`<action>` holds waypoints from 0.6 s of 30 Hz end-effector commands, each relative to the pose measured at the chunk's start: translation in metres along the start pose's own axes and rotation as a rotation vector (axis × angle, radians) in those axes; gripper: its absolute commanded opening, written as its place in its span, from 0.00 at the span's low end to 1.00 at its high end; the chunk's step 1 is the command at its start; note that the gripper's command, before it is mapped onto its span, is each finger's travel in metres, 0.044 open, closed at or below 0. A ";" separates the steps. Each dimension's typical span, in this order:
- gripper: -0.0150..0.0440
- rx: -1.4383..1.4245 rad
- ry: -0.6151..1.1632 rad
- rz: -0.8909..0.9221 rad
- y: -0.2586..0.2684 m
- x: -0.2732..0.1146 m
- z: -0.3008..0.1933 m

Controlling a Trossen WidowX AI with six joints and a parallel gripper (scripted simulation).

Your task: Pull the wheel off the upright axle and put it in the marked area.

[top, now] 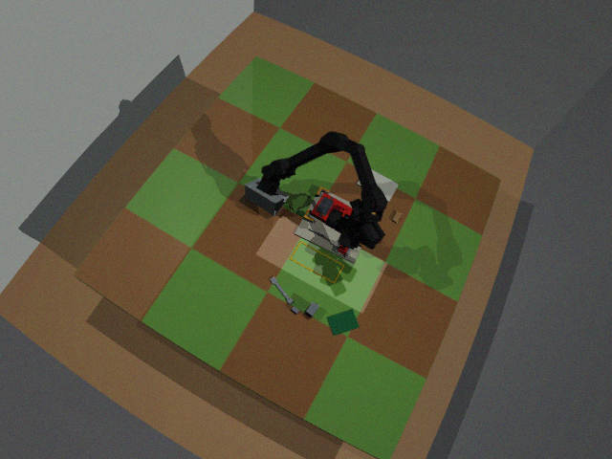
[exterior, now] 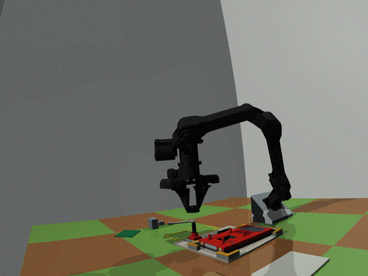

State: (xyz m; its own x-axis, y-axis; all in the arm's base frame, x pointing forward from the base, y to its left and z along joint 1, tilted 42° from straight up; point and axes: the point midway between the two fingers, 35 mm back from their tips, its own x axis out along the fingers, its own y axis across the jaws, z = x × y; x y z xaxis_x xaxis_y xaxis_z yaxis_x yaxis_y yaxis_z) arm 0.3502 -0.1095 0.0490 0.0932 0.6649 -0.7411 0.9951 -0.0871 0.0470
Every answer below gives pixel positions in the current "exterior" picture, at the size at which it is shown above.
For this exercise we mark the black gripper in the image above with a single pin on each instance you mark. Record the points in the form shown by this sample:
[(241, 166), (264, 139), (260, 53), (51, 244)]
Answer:
[(190, 170)]

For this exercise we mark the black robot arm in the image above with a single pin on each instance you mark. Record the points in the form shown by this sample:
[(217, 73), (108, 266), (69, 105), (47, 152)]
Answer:
[(190, 130)]

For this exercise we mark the grey flat panel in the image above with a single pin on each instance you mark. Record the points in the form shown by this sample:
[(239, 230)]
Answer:
[(293, 264)]

